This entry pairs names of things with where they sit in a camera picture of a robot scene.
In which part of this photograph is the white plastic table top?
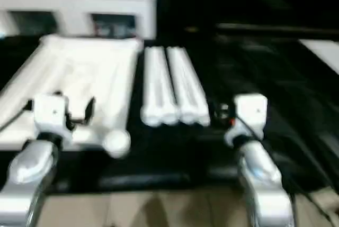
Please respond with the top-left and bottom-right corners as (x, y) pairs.
(0, 34), (145, 159)

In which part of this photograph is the black plastic mat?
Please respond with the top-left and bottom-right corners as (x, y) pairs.
(0, 25), (339, 193)

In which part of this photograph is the white flat board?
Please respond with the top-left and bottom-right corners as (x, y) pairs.
(298, 38), (339, 77)

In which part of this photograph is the black left camera cable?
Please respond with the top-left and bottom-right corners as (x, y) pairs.
(0, 99), (35, 132)

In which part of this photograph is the dark metal rail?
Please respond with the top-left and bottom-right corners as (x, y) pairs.
(216, 22), (339, 33)

